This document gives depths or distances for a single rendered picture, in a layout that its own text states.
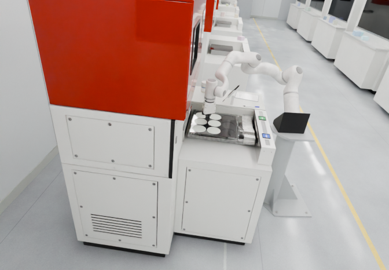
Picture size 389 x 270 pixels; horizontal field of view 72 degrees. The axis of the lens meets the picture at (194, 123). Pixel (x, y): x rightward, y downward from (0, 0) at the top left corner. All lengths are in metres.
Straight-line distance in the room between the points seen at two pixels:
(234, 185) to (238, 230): 0.46
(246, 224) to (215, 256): 0.37
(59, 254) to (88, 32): 1.67
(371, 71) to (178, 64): 5.47
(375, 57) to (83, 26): 5.69
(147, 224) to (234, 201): 0.62
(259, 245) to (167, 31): 1.86
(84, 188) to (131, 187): 0.32
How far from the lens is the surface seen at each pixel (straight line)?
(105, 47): 1.39
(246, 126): 2.16
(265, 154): 1.84
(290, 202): 2.92
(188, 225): 2.24
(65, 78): 1.54
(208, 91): 1.97
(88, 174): 1.83
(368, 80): 6.51
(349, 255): 2.76
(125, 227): 2.10
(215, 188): 1.94
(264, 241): 2.52
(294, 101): 2.34
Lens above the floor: 1.92
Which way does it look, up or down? 30 degrees down
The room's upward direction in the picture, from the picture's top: 5 degrees clockwise
